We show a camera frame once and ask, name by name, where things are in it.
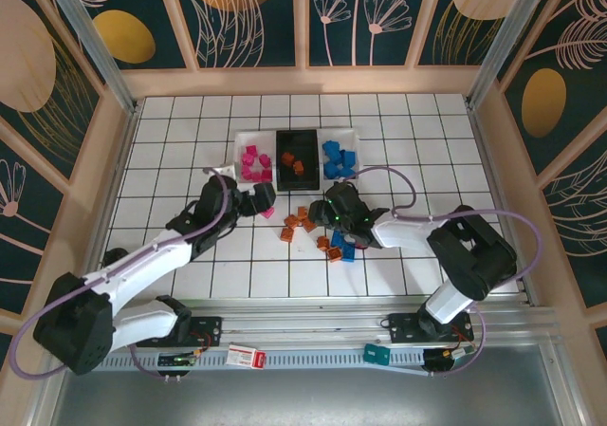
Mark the orange lego brick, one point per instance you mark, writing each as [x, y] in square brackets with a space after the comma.
[286, 234]
[323, 242]
[335, 253]
[290, 220]
[298, 166]
[309, 225]
[302, 213]
[287, 158]

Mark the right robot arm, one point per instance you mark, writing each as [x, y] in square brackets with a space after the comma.
[403, 229]

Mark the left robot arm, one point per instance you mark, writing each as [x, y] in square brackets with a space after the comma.
[142, 264]

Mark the white plastic bin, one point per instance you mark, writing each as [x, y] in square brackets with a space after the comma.
[356, 141]
[239, 141]

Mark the black plastic bin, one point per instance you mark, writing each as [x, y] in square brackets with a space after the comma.
[308, 146]

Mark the teal card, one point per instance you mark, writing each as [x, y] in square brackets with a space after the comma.
[377, 354]

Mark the red and white box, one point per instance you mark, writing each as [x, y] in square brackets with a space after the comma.
[246, 357]

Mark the grey metal sheet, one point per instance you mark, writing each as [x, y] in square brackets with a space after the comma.
[284, 402]

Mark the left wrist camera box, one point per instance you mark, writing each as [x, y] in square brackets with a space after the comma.
[225, 170]

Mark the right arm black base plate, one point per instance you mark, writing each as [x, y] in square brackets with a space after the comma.
[403, 328]

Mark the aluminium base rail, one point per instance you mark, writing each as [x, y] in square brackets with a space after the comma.
[308, 324]

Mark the aluminium side rail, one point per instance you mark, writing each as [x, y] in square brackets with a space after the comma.
[113, 184]
[495, 184]

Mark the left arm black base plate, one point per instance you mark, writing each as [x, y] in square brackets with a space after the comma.
[208, 333]

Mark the wall panel with flowers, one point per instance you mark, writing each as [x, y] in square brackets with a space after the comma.
[341, 42]

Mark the wall panel with white leaves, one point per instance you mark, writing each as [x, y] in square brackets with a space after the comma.
[237, 18]

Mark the wall panel with pink flower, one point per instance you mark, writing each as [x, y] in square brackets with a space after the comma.
[19, 236]

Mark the wall panel with yellow oval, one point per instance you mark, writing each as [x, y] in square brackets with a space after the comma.
[123, 37]

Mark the wall panel with peach circle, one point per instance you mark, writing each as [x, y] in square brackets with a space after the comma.
[455, 32]

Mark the wall panel with pink leaves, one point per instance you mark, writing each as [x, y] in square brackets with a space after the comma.
[583, 217]

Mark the aluminium corner post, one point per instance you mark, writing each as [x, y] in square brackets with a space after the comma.
[85, 23]
[508, 37]

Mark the wall panel with yellow lines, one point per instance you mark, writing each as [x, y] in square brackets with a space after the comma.
[28, 65]

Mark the wall panel with gold oval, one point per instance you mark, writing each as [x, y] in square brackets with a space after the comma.
[569, 42]

